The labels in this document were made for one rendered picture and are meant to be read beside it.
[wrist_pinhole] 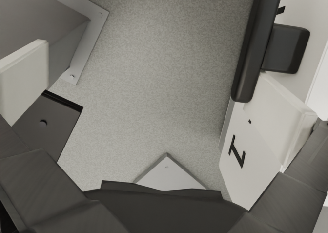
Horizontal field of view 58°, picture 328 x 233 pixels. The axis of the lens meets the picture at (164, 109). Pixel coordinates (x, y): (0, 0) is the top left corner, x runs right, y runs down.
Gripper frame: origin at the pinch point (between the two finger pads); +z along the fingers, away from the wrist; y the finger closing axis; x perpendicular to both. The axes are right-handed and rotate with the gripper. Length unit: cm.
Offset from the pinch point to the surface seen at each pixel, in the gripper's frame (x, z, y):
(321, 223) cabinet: -29, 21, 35
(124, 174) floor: -74, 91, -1
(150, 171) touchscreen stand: -69, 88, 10
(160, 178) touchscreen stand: -72, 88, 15
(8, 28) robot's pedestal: -6.8, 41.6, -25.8
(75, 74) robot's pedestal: -31, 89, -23
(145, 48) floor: -18, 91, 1
